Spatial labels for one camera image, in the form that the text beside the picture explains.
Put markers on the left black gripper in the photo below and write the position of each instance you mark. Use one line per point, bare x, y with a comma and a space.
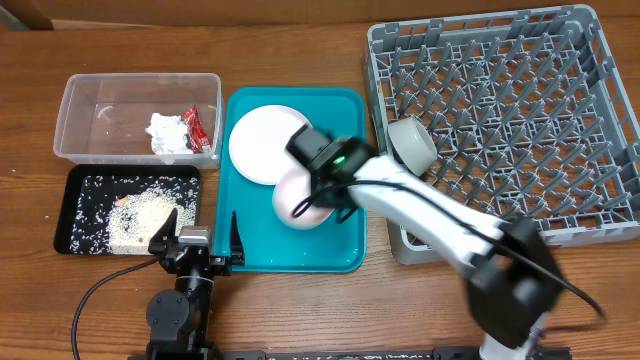
160, 242

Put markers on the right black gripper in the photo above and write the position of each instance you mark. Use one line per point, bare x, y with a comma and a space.
302, 147

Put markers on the grey bowl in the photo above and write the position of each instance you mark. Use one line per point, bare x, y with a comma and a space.
413, 144

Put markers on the red snack wrapper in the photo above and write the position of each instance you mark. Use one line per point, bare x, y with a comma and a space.
198, 139

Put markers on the white napkin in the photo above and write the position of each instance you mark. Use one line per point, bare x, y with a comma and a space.
168, 135

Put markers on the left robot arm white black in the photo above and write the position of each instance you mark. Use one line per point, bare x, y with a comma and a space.
178, 317

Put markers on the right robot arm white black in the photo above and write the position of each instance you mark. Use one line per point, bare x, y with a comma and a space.
512, 280

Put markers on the grey dishwasher rack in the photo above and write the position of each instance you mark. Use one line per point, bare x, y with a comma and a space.
527, 111

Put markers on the teal serving tray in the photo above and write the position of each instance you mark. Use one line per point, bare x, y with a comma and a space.
270, 245

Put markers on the spilled rice pile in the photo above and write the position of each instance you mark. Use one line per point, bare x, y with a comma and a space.
118, 215

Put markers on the black tray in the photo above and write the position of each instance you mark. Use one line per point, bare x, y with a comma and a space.
78, 173

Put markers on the pink plate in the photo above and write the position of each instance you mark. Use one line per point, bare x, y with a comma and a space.
258, 140

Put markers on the clear plastic bin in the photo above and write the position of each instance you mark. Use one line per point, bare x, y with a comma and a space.
102, 118

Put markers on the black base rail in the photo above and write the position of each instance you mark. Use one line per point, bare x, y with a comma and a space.
350, 355

